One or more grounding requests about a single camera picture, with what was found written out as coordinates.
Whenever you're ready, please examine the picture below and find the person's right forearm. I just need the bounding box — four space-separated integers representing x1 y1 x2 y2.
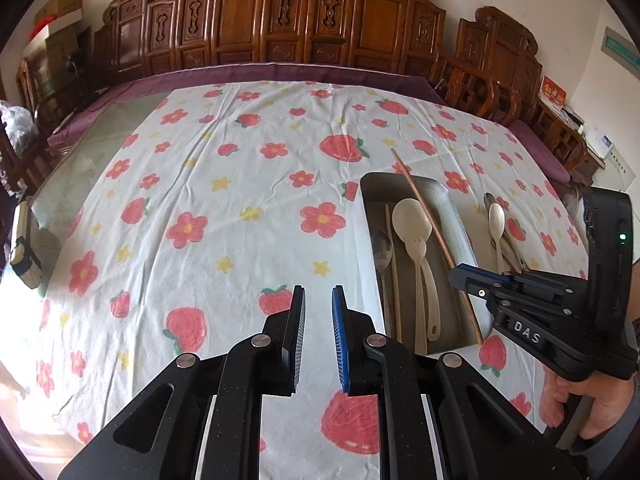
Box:
585 412 640 480

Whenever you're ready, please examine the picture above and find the large cream spoon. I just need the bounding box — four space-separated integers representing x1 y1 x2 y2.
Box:
391 198 442 343

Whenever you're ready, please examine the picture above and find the cream fork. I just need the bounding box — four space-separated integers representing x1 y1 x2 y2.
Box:
405 240 430 355

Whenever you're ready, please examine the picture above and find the small cream spoon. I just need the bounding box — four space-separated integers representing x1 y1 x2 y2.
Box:
488 203 507 275

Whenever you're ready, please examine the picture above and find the light wooden chopstick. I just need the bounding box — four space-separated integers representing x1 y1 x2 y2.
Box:
384 204 403 342

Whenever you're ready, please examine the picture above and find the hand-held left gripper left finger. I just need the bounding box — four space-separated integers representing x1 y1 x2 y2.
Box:
57 285 307 480

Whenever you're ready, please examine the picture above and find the person's right hand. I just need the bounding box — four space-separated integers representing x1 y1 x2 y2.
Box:
542 367 640 441

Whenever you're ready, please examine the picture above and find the floral tablecloth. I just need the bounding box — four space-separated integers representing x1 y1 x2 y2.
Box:
10 80 591 480

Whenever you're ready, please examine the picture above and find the white desk device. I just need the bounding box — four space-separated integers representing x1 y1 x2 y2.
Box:
582 127 618 158

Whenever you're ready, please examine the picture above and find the large cardboard box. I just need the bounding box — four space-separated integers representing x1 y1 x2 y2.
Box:
42 25 93 96

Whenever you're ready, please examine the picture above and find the brown cardboard box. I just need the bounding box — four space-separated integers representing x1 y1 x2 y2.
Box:
32 0 83 26

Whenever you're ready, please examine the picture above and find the metal chopstick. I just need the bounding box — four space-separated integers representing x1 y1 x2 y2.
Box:
501 230 521 268

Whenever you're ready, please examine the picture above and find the purple sofa cushion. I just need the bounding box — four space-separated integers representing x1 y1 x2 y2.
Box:
47 62 446 141

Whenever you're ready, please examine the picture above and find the white plastic bag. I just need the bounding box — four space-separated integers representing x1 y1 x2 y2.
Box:
0 100 38 161

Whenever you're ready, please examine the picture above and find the red desk calendar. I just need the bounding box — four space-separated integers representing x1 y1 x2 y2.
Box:
540 76 568 111

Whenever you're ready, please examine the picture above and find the small black white box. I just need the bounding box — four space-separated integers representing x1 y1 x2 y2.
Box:
11 200 43 289

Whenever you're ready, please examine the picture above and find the tissue box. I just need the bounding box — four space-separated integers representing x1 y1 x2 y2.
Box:
560 107 586 133

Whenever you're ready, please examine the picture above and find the brown chopstick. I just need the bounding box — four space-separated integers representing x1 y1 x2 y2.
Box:
391 148 485 345

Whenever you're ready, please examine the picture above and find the green wall panel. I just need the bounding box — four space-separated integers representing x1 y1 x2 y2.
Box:
600 25 640 68

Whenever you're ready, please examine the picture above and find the metal tray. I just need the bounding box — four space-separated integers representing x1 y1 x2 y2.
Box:
360 171 493 356

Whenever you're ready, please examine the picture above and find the purple armchair cushion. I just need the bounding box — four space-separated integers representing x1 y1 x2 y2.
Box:
510 120 571 183

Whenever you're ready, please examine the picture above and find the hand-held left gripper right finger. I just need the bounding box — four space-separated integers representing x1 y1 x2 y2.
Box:
331 285 583 480

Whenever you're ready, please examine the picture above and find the carved wooden armchair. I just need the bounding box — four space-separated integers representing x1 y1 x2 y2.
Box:
435 5 588 181

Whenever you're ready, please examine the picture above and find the carved wooden sofa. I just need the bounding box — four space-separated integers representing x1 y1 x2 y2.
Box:
92 0 448 98

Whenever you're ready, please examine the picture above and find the wooden side table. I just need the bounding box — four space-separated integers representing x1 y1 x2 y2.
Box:
537 100 606 186

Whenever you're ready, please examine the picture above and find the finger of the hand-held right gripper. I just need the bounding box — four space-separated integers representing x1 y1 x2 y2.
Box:
448 271 589 322
457 263 587 294

